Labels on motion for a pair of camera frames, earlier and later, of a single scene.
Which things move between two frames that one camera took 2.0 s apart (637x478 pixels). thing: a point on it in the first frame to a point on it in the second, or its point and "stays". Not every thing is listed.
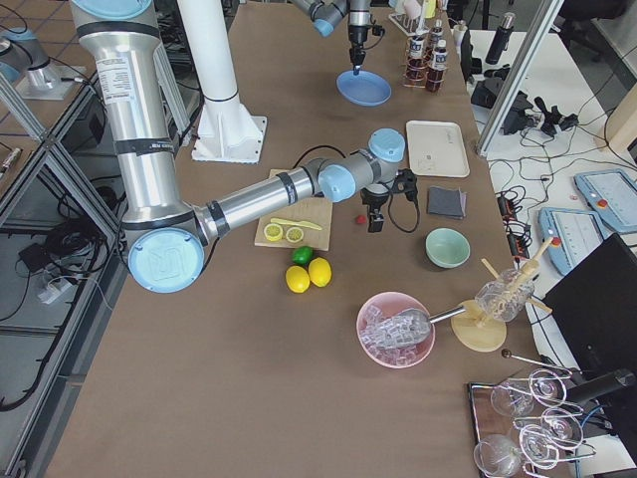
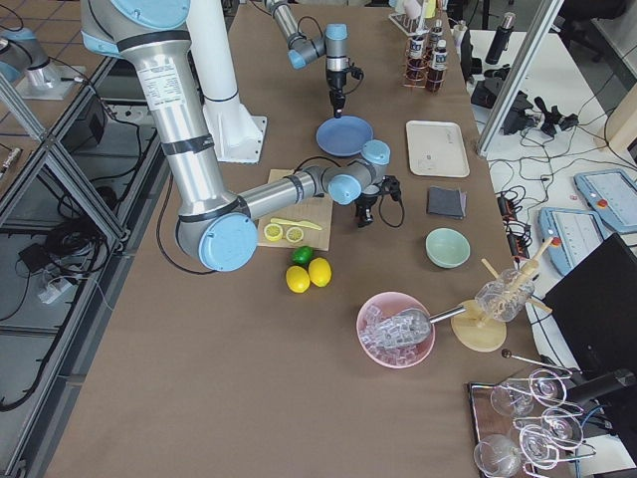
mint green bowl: x=447 y=248 stays
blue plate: x=365 y=89 to x=343 y=136
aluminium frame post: x=536 y=37 stays
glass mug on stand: x=502 y=299 stays
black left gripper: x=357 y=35 to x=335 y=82
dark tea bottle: x=436 y=32 stays
